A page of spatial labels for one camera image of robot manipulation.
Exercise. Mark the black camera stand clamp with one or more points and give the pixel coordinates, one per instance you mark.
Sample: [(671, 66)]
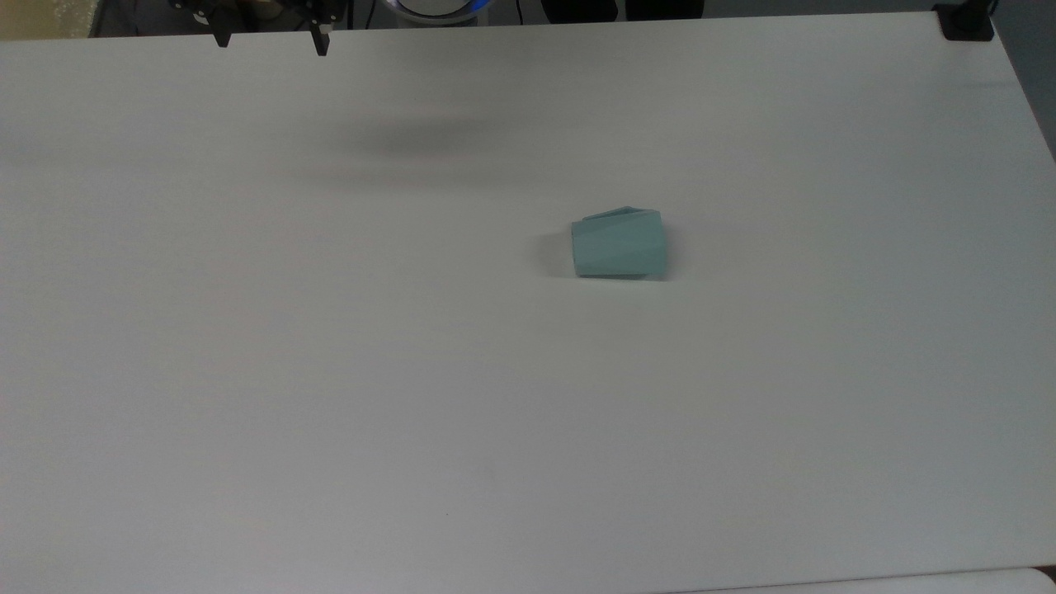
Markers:
[(965, 21)]

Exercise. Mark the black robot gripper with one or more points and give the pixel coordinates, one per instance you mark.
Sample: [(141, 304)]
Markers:
[(247, 7)]

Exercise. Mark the teal faceted plastic cup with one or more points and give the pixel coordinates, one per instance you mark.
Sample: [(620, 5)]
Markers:
[(619, 246)]

